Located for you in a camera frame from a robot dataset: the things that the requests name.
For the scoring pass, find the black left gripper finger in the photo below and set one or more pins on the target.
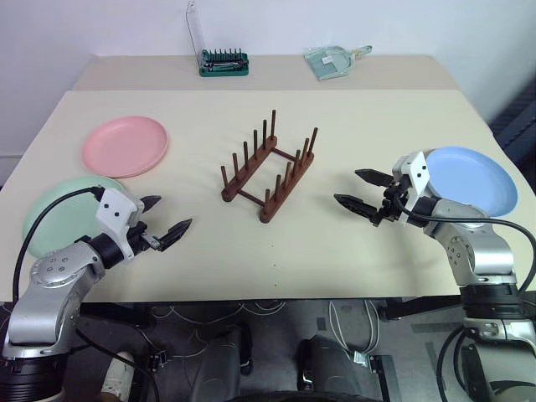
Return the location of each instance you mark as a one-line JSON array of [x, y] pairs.
[[176, 233], [151, 203]]

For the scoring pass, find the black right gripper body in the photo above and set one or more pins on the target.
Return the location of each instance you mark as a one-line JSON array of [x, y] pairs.
[[393, 205]]

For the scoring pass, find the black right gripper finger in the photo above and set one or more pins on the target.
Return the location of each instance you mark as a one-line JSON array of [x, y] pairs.
[[358, 205], [374, 177]]

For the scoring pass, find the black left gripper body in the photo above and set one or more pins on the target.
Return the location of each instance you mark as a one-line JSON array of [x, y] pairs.
[[140, 238]]

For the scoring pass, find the pink plastic plate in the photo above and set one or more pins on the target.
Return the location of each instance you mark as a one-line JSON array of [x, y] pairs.
[[125, 146]]

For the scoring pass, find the blue plastic plate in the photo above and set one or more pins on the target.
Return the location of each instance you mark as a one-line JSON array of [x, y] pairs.
[[469, 180]]

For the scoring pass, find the brown wooden dish rack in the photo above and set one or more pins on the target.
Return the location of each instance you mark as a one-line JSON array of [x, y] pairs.
[[268, 214]]

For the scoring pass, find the green plastic plate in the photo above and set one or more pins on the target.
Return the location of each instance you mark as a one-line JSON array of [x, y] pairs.
[[50, 209]]

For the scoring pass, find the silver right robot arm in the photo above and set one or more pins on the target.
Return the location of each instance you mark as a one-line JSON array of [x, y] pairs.
[[481, 251]]

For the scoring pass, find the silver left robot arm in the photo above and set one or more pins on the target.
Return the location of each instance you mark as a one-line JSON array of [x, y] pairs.
[[54, 268]]

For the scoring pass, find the small black floor clip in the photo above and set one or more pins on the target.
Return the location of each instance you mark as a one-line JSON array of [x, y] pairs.
[[158, 360]]

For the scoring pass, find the bagged green dustpan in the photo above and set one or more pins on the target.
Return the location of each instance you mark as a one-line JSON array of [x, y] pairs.
[[331, 63]]

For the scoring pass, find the white shoe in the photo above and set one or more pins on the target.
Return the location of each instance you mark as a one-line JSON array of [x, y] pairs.
[[117, 372]]

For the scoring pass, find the dark rounded shape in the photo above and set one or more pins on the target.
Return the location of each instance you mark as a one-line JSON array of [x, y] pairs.
[[222, 364], [331, 368]]

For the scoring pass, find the green screwdriver bit case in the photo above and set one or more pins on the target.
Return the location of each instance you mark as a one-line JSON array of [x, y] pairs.
[[224, 71]]

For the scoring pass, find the dark slatted object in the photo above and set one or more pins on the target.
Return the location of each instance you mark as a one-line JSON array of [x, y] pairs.
[[519, 121]]

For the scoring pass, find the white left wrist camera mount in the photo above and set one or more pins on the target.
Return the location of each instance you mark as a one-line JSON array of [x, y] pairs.
[[113, 209]]

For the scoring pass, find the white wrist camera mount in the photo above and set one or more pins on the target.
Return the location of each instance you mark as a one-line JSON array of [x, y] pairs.
[[113, 209], [416, 171]]

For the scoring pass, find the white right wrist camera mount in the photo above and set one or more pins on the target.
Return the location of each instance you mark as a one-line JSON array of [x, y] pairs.
[[416, 171]]

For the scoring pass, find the small metal bracket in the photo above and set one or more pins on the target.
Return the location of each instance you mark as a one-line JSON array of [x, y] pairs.
[[361, 357]]

